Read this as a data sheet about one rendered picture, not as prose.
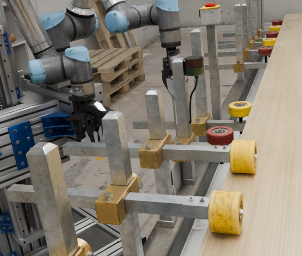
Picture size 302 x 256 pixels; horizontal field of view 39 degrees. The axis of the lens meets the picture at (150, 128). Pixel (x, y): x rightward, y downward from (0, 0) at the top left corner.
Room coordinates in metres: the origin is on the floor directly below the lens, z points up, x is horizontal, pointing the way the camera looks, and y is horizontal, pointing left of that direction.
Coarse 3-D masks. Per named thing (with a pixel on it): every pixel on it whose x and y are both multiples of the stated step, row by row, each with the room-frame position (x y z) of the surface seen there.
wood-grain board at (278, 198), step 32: (288, 32) 2.79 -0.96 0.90; (288, 64) 1.95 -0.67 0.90; (256, 96) 1.53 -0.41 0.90; (288, 96) 1.48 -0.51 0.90; (256, 128) 1.21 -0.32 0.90; (288, 128) 1.18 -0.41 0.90; (288, 160) 0.97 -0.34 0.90; (256, 192) 0.84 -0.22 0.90; (288, 192) 0.82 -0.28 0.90; (256, 224) 0.71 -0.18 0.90; (288, 224) 0.70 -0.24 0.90
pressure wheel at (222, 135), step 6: (216, 126) 1.25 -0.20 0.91; (222, 126) 1.24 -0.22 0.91; (210, 132) 1.21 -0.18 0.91; (216, 132) 1.21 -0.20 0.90; (222, 132) 1.20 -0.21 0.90; (228, 132) 1.19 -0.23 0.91; (210, 138) 1.19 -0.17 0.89; (216, 138) 1.18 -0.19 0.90; (222, 138) 1.17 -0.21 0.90; (228, 138) 1.18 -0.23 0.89; (216, 144) 1.18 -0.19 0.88; (222, 144) 1.17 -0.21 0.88
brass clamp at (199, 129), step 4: (208, 112) 1.56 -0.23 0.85; (196, 116) 1.52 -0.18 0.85; (200, 116) 1.51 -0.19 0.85; (208, 116) 1.51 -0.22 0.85; (192, 120) 1.48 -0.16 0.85; (200, 120) 1.47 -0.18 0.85; (204, 120) 1.46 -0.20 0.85; (192, 124) 1.45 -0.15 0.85; (196, 124) 1.44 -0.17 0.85; (200, 124) 1.44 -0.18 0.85; (204, 124) 1.44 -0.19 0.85; (192, 128) 1.45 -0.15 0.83; (196, 128) 1.44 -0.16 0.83; (200, 128) 1.44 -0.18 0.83; (204, 128) 1.44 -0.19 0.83; (196, 132) 1.44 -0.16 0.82; (200, 132) 1.44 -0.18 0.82; (204, 132) 1.44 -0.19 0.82
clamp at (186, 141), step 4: (192, 132) 1.33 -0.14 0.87; (192, 136) 1.28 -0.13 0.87; (176, 140) 1.26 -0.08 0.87; (180, 140) 1.26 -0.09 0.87; (184, 140) 1.26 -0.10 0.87; (188, 140) 1.25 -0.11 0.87; (192, 140) 1.28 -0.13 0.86; (196, 140) 1.31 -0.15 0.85; (172, 144) 1.23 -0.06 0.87; (184, 144) 1.22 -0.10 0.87; (188, 144) 1.23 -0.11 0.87; (172, 160) 1.22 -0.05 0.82; (176, 160) 1.21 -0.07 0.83; (180, 160) 1.21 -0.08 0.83
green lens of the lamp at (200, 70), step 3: (186, 69) 1.26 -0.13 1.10; (189, 69) 1.25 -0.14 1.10; (192, 69) 1.25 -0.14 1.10; (195, 69) 1.25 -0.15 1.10; (198, 69) 1.25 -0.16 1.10; (201, 69) 1.25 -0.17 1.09; (204, 69) 1.27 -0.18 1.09; (186, 72) 1.26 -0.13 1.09; (189, 72) 1.25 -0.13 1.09; (192, 72) 1.25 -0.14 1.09; (195, 72) 1.25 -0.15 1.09; (198, 72) 1.25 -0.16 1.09; (201, 72) 1.25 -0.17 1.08; (204, 72) 1.27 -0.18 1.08; (189, 75) 1.25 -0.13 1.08; (192, 75) 1.25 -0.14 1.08; (195, 75) 1.25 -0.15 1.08
